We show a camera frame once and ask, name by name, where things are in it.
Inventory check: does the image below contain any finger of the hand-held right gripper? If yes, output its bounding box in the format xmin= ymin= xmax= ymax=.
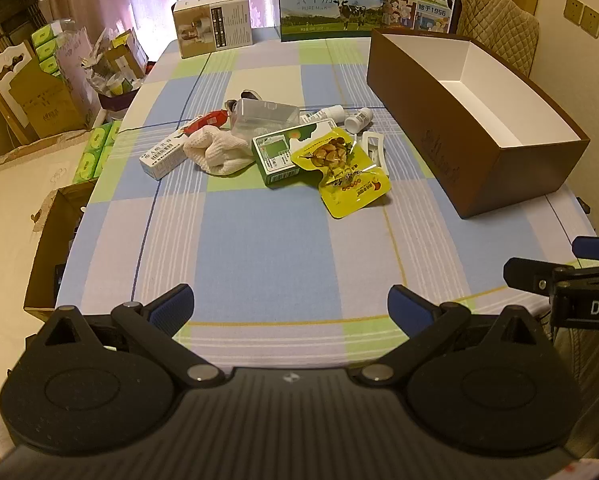
xmin=572 ymin=236 xmax=599 ymax=261
xmin=503 ymin=257 xmax=556 ymax=296

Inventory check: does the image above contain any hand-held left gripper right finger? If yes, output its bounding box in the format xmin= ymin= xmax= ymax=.
xmin=349 ymin=284 xmax=555 ymax=387

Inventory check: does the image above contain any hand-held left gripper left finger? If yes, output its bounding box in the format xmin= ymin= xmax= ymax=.
xmin=28 ymin=283 xmax=226 ymax=389

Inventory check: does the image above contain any yellow snack packet red print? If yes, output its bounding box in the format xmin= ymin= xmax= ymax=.
xmin=318 ymin=165 xmax=391 ymax=219

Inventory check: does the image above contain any white medicine box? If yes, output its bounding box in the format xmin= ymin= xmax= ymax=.
xmin=139 ymin=132 xmax=187 ymax=180

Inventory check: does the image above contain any white knitted cloth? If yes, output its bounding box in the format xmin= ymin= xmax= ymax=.
xmin=183 ymin=126 xmax=255 ymax=177

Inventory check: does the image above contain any white plastic holder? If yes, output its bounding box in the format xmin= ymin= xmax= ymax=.
xmin=354 ymin=130 xmax=391 ymax=177

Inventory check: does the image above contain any green and white box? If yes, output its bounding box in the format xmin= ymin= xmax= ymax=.
xmin=252 ymin=119 xmax=337 ymax=189

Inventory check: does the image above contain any brown cardboard box white inside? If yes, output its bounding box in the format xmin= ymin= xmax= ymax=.
xmin=367 ymin=28 xmax=591 ymax=220

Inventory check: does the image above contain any white pill bottle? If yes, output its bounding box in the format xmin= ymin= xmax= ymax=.
xmin=344 ymin=107 xmax=374 ymax=133

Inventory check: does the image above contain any white ointment tube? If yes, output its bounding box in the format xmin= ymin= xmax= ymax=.
xmin=299 ymin=105 xmax=344 ymax=125

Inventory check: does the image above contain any clear plastic container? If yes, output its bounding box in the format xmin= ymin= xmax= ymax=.
xmin=229 ymin=98 xmax=301 ymax=141

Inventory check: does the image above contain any dark hair clip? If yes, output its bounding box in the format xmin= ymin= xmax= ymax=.
xmin=224 ymin=89 xmax=262 ymax=111

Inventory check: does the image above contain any person's grey clothing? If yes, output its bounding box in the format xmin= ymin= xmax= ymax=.
xmin=549 ymin=327 xmax=599 ymax=461

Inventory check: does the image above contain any checkered tablecloth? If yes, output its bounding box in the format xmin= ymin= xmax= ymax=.
xmin=54 ymin=37 xmax=593 ymax=376

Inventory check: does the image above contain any open cardboard box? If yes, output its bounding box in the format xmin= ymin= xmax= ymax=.
xmin=23 ymin=180 xmax=97 ymax=323

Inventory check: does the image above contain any stack of green tissue packs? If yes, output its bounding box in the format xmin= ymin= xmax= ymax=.
xmin=32 ymin=22 xmax=75 ymax=78
xmin=74 ymin=120 xmax=122 ymax=183

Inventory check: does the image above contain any quilted beige chair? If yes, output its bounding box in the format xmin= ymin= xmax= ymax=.
xmin=457 ymin=0 xmax=540 ymax=78

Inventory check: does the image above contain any cardboard box of clutter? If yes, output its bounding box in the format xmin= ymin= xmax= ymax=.
xmin=82 ymin=27 xmax=150 ymax=111

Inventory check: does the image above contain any purple gift bag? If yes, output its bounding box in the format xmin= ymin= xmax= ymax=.
xmin=54 ymin=27 xmax=102 ymax=131

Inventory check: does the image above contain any white and brown product box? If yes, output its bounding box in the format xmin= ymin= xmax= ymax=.
xmin=172 ymin=0 xmax=253 ymax=59

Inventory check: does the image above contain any green landscape milk carton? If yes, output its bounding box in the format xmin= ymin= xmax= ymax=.
xmin=270 ymin=0 xmax=386 ymax=42

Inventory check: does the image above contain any black metal rack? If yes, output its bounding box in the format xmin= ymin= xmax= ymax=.
xmin=0 ymin=0 xmax=50 ymax=51

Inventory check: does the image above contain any brown carrier box white handle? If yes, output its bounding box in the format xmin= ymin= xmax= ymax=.
xmin=0 ymin=42 xmax=87 ymax=141

